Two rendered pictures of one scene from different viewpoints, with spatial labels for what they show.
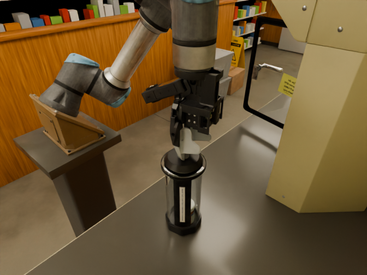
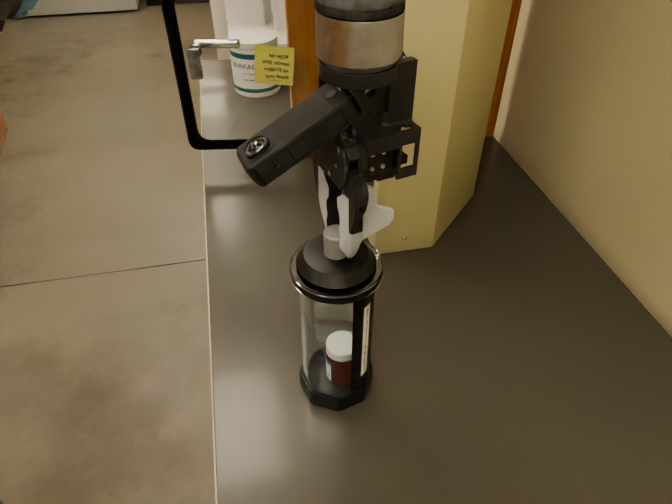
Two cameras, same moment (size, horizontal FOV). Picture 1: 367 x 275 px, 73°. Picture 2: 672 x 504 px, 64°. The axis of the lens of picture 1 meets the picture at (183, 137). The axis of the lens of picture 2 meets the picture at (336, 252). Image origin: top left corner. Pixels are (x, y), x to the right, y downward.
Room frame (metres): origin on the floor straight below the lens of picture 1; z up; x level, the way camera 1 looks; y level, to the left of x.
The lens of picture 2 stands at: (0.19, 0.37, 1.58)
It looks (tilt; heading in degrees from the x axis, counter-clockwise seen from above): 41 degrees down; 305
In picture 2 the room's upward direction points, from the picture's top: straight up
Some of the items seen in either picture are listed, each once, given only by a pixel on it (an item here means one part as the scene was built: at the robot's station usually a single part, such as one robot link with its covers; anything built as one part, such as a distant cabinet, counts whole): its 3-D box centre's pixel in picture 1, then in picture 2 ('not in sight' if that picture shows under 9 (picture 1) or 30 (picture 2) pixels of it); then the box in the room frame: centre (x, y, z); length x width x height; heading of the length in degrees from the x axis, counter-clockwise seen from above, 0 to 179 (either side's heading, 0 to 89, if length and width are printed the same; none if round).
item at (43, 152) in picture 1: (68, 139); not in sight; (0.88, 0.50, 0.92); 0.32 x 0.32 x 0.04; 50
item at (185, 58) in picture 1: (194, 54); (357, 34); (0.44, -0.02, 1.42); 0.08 x 0.08 x 0.05
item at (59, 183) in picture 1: (91, 210); not in sight; (0.88, 0.50, 0.45); 0.48 x 0.48 x 0.90; 50
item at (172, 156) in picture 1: (183, 156); (336, 253); (0.45, 0.00, 1.18); 0.09 x 0.09 x 0.07
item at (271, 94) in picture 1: (280, 77); (251, 56); (0.91, -0.37, 1.19); 0.30 x 0.01 x 0.40; 37
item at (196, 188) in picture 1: (183, 192); (336, 324); (0.45, 0.00, 1.06); 0.11 x 0.11 x 0.21
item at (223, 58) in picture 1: (206, 66); not in sight; (3.02, -0.28, 0.49); 0.60 x 0.42 x 0.33; 137
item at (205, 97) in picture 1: (196, 97); (363, 120); (0.44, -0.03, 1.34); 0.09 x 0.08 x 0.12; 61
